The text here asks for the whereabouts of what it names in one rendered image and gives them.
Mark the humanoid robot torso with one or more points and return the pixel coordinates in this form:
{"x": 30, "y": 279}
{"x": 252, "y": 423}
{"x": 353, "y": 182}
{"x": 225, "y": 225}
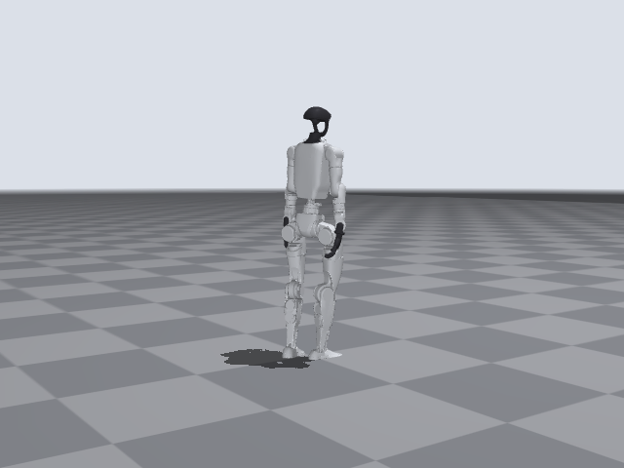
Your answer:
{"x": 311, "y": 178}

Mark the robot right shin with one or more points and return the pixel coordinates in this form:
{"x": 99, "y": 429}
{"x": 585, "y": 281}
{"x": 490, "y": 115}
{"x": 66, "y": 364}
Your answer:
{"x": 323, "y": 313}

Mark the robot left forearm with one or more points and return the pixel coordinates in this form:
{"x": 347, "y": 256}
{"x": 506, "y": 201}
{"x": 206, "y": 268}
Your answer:
{"x": 290, "y": 205}

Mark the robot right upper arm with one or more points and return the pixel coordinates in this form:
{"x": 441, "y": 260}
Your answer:
{"x": 335, "y": 156}

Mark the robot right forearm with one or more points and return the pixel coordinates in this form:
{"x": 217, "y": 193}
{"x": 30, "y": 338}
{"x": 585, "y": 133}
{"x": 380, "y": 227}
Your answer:
{"x": 339, "y": 207}

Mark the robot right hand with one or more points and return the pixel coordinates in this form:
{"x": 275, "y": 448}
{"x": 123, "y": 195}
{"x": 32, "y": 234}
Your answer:
{"x": 338, "y": 231}

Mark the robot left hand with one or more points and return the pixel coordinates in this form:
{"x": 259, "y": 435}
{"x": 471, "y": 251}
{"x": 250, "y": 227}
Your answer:
{"x": 286, "y": 221}

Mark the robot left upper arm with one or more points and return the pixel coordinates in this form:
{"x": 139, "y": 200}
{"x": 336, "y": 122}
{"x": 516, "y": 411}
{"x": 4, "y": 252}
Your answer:
{"x": 290, "y": 154}

